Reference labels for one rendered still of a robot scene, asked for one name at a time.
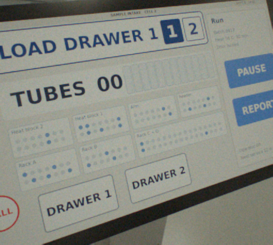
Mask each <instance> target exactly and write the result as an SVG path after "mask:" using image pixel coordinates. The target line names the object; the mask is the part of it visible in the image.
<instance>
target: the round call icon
mask: <svg viewBox="0 0 273 245"><path fill-rule="evenodd" d="M24 225H25V224H24V223H23V218H22V213H21V208H20V204H19V199H18V194H17V190H16V189H15V190H12V191H8V192H4V193H2V194H0V234H2V233H5V232H8V231H12V230H15V229H18V228H21V227H22V226H24Z"/></svg>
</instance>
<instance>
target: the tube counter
mask: <svg viewBox="0 0 273 245"><path fill-rule="evenodd" d="M92 71H93V76H94V81H95V85H96V89H97V94H98V99H99V102H101V101H106V100H112V99H117V98H121V97H126V96H132V95H137V94H142V93H148V92H153V91H156V90H159V89H165V88H170V87H176V86H181V85H186V84H192V83H197V82H201V81H206V80H211V79H217V77H216V72H215V67H214V62H213V58H212V54H211V50H209V51H202V52H196V53H188V54H182V55H175V56H172V57H167V58H161V59H153V60H147V61H140V62H133V63H126V64H119V65H115V66H108V67H101V68H95V69H92Z"/></svg>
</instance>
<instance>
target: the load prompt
mask: <svg viewBox="0 0 273 245"><path fill-rule="evenodd" d="M205 44H209V42H208V36H207V32H206V27H205V22H204V17H203V12H202V11H192V12H181V13H170V14H159V15H149V16H142V17H131V18H120V19H110V20H99V21H93V22H82V23H71V24H61V25H55V26H44V27H33V28H22V29H11V30H0V75H5V74H12V73H17V72H21V71H28V70H35V69H43V68H49V67H57V66H64V65H69V64H77V63H83V62H91V61H98V60H105V59H113V58H120V57H124V56H128V55H135V54H142V53H150V52H157V51H164V50H172V49H176V48H184V47H191V46H198V45H205Z"/></svg>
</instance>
